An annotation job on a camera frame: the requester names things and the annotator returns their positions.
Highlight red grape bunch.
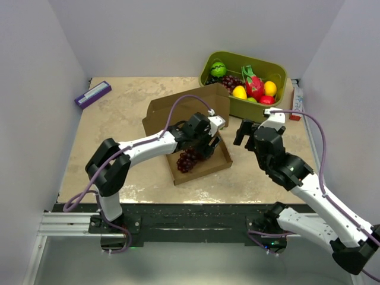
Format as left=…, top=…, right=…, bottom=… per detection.
left=221, top=75, right=243, bottom=94
left=176, top=148, right=205, bottom=173

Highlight brown cardboard box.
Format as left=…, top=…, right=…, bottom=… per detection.
left=142, top=84, right=232, bottom=186

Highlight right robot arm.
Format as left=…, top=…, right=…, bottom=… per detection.
left=233, top=118, right=379, bottom=275

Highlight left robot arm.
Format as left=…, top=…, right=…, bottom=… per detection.
left=85, top=112, right=226, bottom=233

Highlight red white toothpaste box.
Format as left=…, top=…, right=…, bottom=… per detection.
left=289, top=86, right=303, bottom=121

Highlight purple rectangular box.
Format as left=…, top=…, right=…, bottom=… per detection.
left=74, top=81, right=112, bottom=110

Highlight green plastic basket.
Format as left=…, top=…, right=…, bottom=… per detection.
left=198, top=51, right=287, bottom=122

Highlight green lime toy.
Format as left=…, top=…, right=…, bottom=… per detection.
left=247, top=97, right=258, bottom=103

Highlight red apple toy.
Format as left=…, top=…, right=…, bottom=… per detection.
left=259, top=95, right=276, bottom=105

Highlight yellow lemon toy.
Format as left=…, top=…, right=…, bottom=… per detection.
left=232, top=85, right=248, bottom=100

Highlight pink dragon fruit toy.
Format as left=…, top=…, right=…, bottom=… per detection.
left=241, top=65, right=264, bottom=102

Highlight yellow orange fruit toy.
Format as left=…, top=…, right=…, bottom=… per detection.
left=264, top=81, right=277, bottom=97

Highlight red grape bunch in basket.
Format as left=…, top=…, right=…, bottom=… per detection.
left=221, top=75, right=243, bottom=94

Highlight dark grape bunch in basket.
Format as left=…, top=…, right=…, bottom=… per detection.
left=205, top=78, right=219, bottom=86

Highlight green watermelon toy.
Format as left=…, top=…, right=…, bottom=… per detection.
left=210, top=61, right=227, bottom=78

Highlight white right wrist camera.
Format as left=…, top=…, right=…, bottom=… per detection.
left=261, top=107, right=286, bottom=131

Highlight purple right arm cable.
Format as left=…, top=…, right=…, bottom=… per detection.
left=246, top=109, right=380, bottom=281

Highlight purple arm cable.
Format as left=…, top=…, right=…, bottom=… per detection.
left=62, top=94, right=216, bottom=256
left=246, top=109, right=380, bottom=281

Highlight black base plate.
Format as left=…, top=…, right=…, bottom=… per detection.
left=52, top=201, right=299, bottom=253

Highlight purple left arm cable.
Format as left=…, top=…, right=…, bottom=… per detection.
left=62, top=94, right=216, bottom=256

